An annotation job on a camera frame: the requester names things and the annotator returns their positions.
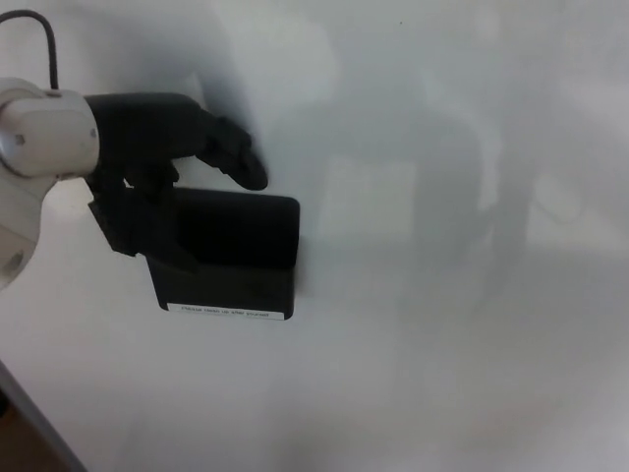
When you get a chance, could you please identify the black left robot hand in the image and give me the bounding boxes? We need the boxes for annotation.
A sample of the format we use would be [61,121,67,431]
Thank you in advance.
[84,91,270,274]

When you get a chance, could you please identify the black magnetic marker holder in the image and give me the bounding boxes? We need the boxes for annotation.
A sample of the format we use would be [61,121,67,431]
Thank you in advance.
[145,187,302,324]

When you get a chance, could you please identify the white whiteboard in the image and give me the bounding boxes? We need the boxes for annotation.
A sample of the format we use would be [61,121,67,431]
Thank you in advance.
[0,0,629,472]

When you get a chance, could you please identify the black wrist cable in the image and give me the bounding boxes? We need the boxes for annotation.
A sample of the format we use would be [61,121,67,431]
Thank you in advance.
[0,9,61,92]

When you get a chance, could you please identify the grey whiteboard frame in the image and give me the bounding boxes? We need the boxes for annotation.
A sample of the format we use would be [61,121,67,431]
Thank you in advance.
[0,358,89,472]

